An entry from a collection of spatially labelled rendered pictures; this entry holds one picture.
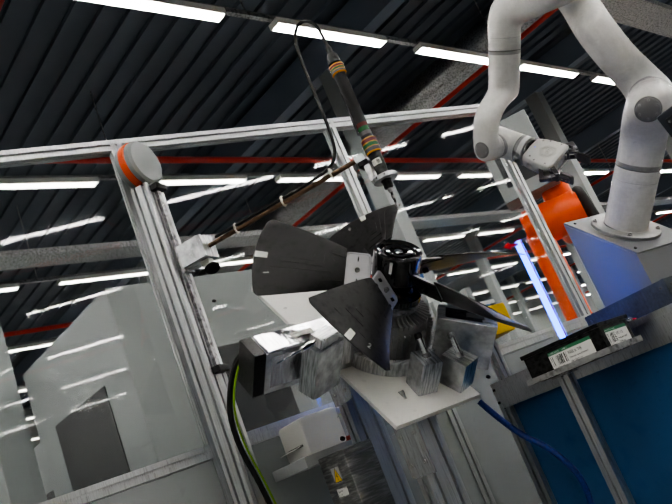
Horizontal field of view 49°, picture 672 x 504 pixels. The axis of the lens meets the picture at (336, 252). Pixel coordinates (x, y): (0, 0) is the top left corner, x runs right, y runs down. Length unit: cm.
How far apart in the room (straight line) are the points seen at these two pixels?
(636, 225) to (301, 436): 111
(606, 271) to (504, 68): 63
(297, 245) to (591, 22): 96
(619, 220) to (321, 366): 97
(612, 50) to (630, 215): 45
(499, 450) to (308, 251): 123
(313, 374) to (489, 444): 117
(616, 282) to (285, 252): 92
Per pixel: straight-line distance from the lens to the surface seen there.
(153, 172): 240
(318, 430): 218
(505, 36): 217
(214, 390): 215
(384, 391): 180
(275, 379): 174
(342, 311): 159
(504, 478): 276
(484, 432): 275
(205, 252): 218
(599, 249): 218
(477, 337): 189
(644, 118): 207
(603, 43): 212
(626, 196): 218
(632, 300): 211
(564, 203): 587
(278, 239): 186
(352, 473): 193
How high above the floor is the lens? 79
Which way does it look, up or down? 15 degrees up
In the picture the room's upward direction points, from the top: 22 degrees counter-clockwise
